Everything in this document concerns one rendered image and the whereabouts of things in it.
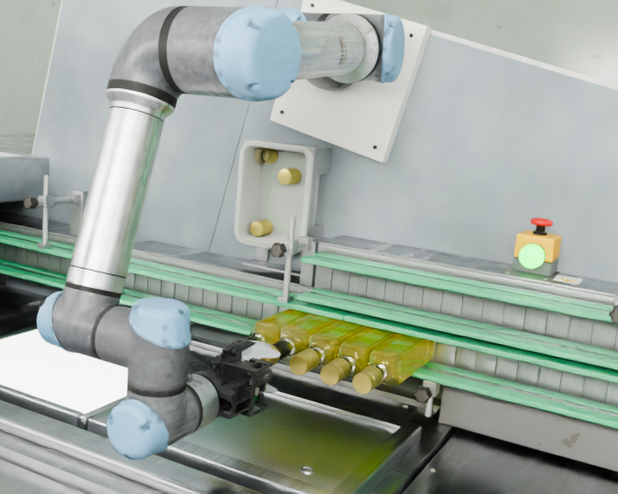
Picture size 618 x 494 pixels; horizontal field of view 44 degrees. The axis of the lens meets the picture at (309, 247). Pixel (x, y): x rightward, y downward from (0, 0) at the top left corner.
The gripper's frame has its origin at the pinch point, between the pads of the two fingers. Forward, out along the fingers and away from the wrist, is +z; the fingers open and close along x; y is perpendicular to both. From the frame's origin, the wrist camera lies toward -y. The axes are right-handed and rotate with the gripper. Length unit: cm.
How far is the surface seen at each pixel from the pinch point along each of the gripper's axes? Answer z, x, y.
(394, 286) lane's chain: 30.3, 9.6, 10.8
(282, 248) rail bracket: 17.5, 15.3, -7.5
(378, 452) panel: 5.3, -12.0, 20.4
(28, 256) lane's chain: 30, -2, -85
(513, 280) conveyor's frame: 30.4, 15.1, 32.6
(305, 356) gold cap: 3.1, 1.5, 6.7
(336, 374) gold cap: 2.1, 0.2, 13.0
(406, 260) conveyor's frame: 30.3, 15.1, 12.4
